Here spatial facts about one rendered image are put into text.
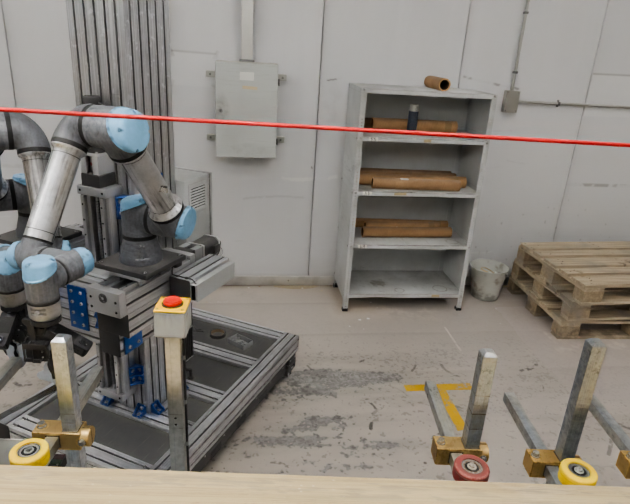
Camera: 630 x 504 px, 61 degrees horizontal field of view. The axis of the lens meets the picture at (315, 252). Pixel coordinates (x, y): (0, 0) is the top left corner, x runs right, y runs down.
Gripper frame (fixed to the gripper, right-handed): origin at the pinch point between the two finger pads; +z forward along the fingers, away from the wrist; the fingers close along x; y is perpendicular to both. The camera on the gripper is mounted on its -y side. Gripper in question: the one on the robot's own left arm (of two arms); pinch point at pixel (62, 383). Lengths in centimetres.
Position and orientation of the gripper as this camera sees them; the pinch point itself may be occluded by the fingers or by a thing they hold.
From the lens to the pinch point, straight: 160.2
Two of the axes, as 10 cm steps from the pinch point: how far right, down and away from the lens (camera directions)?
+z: -0.6, 9.3, 3.6
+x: 0.1, 3.6, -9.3
